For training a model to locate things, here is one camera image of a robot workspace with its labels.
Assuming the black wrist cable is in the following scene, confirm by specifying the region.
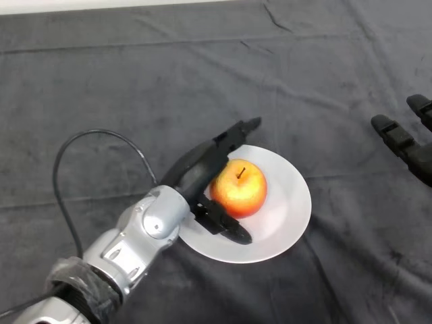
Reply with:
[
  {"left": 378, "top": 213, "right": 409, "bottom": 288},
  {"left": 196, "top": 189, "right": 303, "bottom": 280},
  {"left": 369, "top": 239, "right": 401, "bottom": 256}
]
[{"left": 0, "top": 129, "right": 159, "bottom": 314}]

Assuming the red yellow apple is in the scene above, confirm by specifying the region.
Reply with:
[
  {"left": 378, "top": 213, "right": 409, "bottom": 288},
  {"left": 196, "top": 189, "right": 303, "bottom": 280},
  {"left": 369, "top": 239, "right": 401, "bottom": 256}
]
[{"left": 209, "top": 159, "right": 269, "bottom": 219}]

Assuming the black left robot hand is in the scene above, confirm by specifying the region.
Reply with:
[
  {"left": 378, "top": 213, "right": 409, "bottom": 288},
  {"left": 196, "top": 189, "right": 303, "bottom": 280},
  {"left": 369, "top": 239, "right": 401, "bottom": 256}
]
[{"left": 159, "top": 116, "right": 263, "bottom": 245}]

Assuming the white round plate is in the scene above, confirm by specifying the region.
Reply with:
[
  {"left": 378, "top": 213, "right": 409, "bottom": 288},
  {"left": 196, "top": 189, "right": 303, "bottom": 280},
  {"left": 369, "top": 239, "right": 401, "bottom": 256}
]
[{"left": 178, "top": 144, "right": 313, "bottom": 265}]

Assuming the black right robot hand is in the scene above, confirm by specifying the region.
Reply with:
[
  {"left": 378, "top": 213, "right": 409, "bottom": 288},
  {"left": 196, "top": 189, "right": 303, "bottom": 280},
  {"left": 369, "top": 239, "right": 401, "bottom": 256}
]
[{"left": 370, "top": 94, "right": 432, "bottom": 188}]

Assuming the black cloth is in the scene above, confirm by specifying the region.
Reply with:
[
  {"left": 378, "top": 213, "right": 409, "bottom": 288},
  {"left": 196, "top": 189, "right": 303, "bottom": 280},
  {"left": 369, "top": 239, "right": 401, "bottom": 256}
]
[{"left": 0, "top": 0, "right": 432, "bottom": 324}]

